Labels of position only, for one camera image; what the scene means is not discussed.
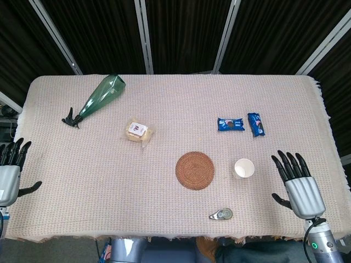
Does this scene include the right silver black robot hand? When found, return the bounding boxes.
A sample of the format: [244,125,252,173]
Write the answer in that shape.
[271,150,327,220]

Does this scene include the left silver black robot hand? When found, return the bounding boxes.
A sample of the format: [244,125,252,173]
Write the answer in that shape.
[0,138,43,207]

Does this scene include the small white paper cup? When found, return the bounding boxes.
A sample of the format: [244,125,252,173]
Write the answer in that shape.
[233,158,255,179]

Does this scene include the brown round woven coaster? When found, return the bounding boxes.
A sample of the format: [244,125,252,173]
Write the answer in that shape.
[175,151,216,190]

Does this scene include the blue cookie packet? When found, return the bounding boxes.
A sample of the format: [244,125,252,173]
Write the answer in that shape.
[247,112,266,138]

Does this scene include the clear correction tape dispenser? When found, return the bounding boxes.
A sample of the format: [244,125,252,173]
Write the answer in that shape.
[209,208,234,221]

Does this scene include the green spray bottle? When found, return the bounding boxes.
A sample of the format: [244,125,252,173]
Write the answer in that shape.
[61,74,127,129]

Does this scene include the beige woven tablecloth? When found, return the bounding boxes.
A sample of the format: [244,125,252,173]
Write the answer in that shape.
[4,73,351,243]

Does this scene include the wrapped bread packet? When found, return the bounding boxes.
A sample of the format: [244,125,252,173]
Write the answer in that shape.
[122,117,157,150]

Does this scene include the silver robot torso base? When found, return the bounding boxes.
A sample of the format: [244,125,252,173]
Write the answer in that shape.
[108,237,149,263]

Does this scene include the black folding screen partition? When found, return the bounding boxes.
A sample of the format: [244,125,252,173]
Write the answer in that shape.
[0,0,351,159]

